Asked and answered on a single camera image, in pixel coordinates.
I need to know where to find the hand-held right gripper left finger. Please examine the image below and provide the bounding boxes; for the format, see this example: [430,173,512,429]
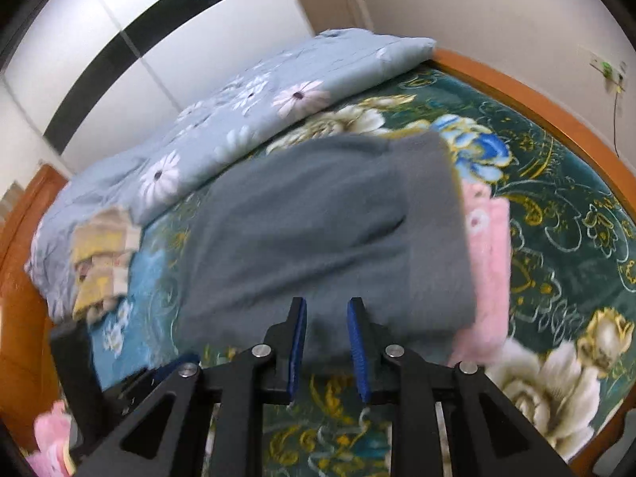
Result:
[74,297,308,477]

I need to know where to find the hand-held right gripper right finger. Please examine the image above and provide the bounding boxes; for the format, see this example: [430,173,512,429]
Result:
[346,297,577,477]

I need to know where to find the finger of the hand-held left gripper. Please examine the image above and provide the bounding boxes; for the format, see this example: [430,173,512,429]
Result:
[148,352,201,384]

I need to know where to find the grey sweater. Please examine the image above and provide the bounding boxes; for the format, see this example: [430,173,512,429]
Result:
[176,132,478,363]

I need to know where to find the beige sweater with yellow letters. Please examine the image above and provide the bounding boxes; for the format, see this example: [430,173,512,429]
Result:
[70,206,142,321]

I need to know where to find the pink fluffy garment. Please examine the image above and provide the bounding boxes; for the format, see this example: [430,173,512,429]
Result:
[447,179,512,363]

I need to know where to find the light blue floral quilt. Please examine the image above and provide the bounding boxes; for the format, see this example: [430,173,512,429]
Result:
[25,29,438,321]

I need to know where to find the white and black wardrobe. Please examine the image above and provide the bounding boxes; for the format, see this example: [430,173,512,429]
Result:
[0,0,319,180]

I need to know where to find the wooden bed frame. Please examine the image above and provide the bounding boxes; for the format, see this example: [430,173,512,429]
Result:
[0,48,636,477]

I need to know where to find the thin dark cable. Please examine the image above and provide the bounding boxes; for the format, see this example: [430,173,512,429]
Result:
[612,87,622,156]

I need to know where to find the white wall socket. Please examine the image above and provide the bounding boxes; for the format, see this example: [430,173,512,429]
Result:
[591,50,628,91]

